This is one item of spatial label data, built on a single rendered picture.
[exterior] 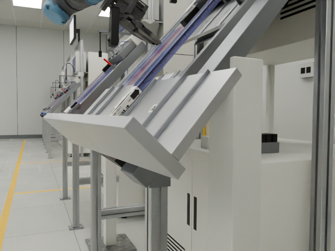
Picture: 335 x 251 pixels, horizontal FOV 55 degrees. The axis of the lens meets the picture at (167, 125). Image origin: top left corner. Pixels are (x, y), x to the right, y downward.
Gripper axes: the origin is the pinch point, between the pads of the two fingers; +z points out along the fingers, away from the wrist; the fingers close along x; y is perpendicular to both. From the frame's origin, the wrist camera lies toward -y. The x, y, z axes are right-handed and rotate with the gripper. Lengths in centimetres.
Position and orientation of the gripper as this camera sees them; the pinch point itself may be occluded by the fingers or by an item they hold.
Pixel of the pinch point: (155, 43)
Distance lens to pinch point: 109.3
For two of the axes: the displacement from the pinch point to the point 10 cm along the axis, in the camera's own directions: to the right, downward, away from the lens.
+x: -3.9, -0.4, 9.2
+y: 4.8, -8.6, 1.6
